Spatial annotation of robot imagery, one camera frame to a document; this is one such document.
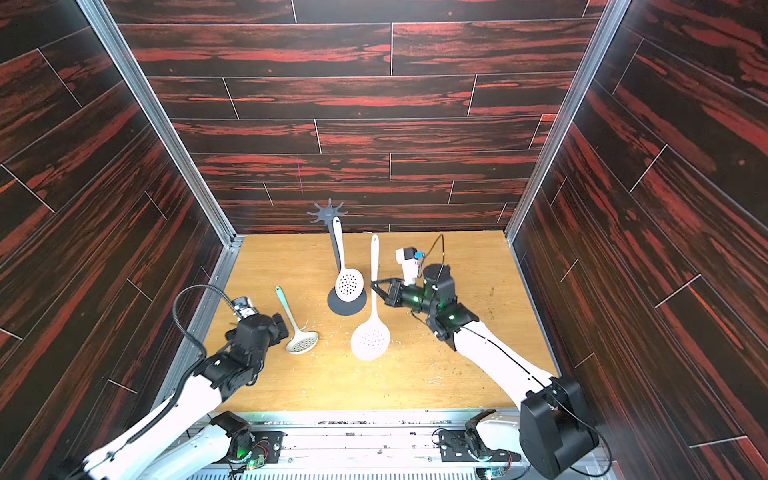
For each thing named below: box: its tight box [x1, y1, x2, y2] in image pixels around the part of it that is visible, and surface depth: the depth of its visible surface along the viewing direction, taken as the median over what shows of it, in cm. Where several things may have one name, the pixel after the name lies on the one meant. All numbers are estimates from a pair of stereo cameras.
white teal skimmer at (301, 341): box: [275, 286, 319, 355], surface depth 93 cm
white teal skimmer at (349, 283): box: [332, 216, 365, 303], surface depth 92 cm
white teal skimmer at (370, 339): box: [351, 234, 391, 362], surface depth 75 cm
